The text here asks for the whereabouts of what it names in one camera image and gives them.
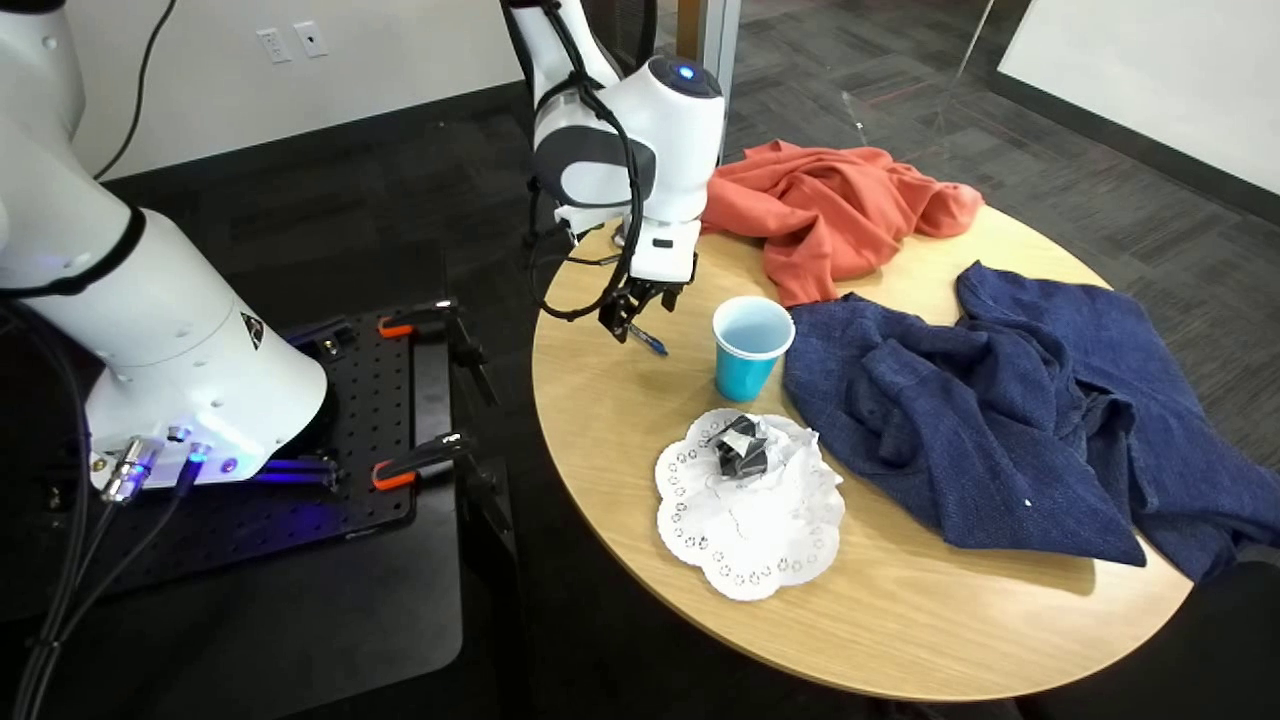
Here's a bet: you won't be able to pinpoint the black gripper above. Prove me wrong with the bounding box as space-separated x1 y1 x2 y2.
594 214 702 343

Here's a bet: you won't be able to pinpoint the blue plastic cup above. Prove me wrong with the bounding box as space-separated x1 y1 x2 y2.
708 291 801 407

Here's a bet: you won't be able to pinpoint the small black object on doily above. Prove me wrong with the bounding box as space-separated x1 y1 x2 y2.
713 414 775 483

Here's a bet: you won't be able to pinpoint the black orange clamp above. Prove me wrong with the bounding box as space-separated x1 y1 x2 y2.
373 298 464 343
368 424 472 501

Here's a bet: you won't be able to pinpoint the orange towel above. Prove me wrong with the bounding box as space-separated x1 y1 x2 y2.
699 138 989 311

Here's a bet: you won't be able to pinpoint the white paper doily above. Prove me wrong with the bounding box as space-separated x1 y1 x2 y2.
647 406 846 605

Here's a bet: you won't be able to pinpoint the black perforated mounting board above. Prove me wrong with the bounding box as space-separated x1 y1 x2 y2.
194 299 464 554

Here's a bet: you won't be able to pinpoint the round wooden table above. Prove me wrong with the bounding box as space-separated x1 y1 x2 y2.
527 197 1198 710

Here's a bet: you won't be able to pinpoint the navy blue towel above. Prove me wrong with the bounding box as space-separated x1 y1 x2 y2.
779 259 1280 589

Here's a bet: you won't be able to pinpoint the black robot cart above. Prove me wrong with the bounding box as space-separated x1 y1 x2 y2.
0 299 472 720

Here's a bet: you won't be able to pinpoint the white wall outlet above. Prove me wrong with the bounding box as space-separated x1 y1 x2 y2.
253 16 331 69

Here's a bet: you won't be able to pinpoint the black wall cable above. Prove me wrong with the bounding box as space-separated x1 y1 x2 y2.
87 0 183 184

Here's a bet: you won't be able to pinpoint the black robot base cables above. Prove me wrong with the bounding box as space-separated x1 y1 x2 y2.
3 438 202 720

